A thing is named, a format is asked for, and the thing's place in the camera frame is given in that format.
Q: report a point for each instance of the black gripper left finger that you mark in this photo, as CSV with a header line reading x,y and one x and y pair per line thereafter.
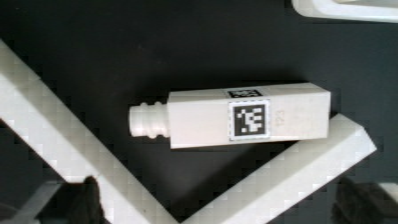
x,y
79,206

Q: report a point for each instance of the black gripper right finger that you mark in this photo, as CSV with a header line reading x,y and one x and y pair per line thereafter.
x,y
367,203

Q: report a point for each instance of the white desk leg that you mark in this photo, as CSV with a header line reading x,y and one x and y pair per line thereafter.
x,y
235,116

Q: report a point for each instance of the white desk tabletop tray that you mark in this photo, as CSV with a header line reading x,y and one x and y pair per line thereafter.
x,y
362,10

